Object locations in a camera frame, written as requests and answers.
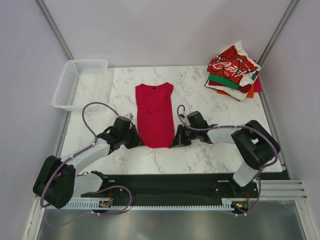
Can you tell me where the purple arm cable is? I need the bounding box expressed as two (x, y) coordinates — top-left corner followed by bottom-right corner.
(39, 101), (121, 209)
(176, 104), (280, 181)

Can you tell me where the aluminium frame post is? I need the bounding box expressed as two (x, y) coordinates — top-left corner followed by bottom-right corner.
(34, 0), (74, 60)
(258, 0), (300, 66)

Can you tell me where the right aluminium frame post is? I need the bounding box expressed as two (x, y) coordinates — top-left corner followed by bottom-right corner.
(258, 0), (300, 66)

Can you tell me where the white slotted cable duct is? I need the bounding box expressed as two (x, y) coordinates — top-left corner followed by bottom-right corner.
(61, 199), (235, 211)

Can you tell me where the magenta folded shirt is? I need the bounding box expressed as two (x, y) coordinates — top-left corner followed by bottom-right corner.
(253, 73), (262, 93)

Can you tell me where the left aluminium frame post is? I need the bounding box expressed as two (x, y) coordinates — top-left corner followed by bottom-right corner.
(34, 0), (74, 60)

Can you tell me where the white folded shirt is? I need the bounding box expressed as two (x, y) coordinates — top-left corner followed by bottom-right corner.
(213, 86), (248, 101)

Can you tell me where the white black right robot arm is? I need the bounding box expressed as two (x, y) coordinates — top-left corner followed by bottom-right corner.
(170, 111), (281, 197)

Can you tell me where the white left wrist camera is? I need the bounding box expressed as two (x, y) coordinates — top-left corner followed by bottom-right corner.
(125, 113), (134, 121)

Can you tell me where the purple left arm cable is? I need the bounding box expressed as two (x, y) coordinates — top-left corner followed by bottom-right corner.
(39, 101), (121, 209)

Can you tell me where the white plastic basket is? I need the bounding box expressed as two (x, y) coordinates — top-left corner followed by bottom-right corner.
(51, 58), (113, 112)

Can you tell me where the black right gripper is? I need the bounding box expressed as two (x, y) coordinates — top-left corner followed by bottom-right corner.
(170, 124), (198, 148)

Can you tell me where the green folded shirt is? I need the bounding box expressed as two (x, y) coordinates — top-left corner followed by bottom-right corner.
(208, 74), (244, 90)

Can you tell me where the crimson red t shirt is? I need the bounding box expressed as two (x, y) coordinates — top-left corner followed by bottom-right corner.
(135, 82), (175, 149)

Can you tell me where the dark red folded shirt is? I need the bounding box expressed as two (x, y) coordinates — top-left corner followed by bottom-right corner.
(205, 80), (253, 94)

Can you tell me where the red white printed shirt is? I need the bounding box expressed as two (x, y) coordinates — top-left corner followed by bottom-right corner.
(207, 41), (261, 87)

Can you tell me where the orange folded shirt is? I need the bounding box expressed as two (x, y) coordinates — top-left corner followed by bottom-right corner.
(217, 85), (254, 98)

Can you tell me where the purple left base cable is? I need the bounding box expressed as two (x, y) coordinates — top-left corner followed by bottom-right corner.
(92, 184), (133, 216)

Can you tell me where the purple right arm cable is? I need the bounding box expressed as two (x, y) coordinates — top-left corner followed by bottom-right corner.
(176, 104), (280, 181)

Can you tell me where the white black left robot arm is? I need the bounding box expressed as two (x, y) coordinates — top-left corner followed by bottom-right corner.
(32, 116), (143, 209)

